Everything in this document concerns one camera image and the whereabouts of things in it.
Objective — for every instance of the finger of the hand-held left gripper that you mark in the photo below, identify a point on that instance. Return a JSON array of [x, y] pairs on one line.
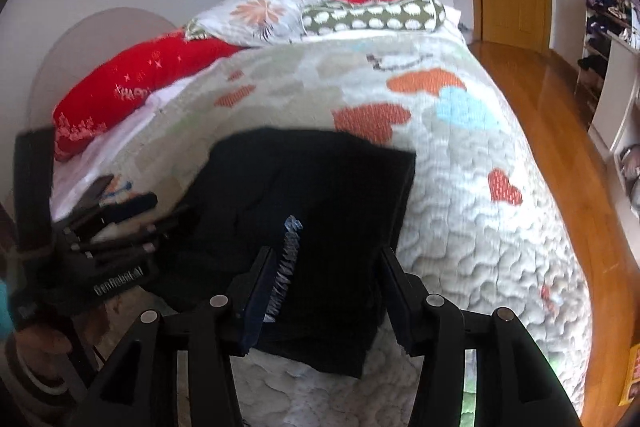
[[132, 208], [125, 242]]

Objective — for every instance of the white floral pillow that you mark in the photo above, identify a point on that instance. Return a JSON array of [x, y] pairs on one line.
[[250, 14]]

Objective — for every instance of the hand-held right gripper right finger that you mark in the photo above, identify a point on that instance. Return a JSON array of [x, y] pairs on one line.
[[402, 307]]

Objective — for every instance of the grey round headboard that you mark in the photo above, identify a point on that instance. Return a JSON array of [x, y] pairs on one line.
[[80, 47]]

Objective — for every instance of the black pants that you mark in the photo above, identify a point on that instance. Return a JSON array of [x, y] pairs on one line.
[[310, 187]]

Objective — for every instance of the black flat board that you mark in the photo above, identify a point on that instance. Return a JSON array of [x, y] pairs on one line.
[[35, 187]]

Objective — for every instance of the heart patterned quilt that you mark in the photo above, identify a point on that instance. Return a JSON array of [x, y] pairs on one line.
[[475, 232]]

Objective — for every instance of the green dotted bolster pillow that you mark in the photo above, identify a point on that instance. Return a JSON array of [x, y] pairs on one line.
[[380, 14]]

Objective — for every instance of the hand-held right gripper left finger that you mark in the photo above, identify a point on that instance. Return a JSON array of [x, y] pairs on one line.
[[260, 307]]

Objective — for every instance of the person's left hand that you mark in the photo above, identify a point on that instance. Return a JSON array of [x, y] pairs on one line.
[[42, 339]]

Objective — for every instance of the cluttered shoe rack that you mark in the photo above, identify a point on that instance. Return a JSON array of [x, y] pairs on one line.
[[605, 7]]

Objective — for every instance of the white shelf cabinet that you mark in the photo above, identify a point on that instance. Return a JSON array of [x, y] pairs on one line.
[[617, 97]]

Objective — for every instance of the white bed sheet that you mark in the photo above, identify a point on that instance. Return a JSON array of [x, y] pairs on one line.
[[100, 147]]

